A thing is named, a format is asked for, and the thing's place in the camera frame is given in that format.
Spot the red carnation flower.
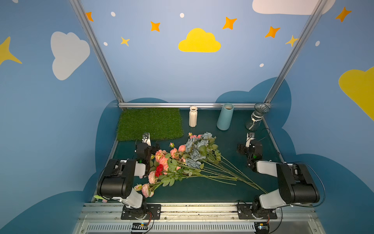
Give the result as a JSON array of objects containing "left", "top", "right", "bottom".
[{"left": 149, "top": 164, "right": 189, "bottom": 179}]

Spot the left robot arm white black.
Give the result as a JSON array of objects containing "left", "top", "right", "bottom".
[{"left": 96, "top": 143, "right": 160, "bottom": 210}]

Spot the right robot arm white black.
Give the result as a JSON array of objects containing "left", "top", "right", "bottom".
[{"left": 237, "top": 139, "right": 320, "bottom": 212}]

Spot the clear glass vase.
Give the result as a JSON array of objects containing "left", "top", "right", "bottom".
[{"left": 245, "top": 103, "right": 270, "bottom": 132}]

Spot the teal cylindrical vase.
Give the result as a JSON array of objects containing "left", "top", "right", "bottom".
[{"left": 217, "top": 103, "right": 234, "bottom": 131}]

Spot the white ribbed ceramic vase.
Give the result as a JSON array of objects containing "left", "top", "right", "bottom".
[{"left": 189, "top": 106, "right": 198, "bottom": 127}]

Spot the pink flower bunch on table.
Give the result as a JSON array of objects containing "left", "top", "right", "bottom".
[{"left": 134, "top": 143, "right": 237, "bottom": 198}]

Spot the green artificial grass mat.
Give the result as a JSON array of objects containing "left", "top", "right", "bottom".
[{"left": 117, "top": 108, "right": 184, "bottom": 141}]

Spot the blue hydrangea bunch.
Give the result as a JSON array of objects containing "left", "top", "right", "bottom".
[{"left": 184, "top": 132, "right": 222, "bottom": 169}]

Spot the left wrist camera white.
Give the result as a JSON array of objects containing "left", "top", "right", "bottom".
[{"left": 142, "top": 133, "right": 151, "bottom": 146}]

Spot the aluminium frame back bar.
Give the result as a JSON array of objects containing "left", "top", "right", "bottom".
[{"left": 118, "top": 102, "right": 256, "bottom": 109}]

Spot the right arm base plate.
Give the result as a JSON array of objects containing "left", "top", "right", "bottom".
[{"left": 236, "top": 203, "right": 278, "bottom": 220}]

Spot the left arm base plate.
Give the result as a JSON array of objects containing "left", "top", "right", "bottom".
[{"left": 120, "top": 204, "right": 162, "bottom": 220}]

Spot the aluminium rail front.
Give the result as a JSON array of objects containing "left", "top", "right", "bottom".
[{"left": 73, "top": 202, "right": 325, "bottom": 234}]

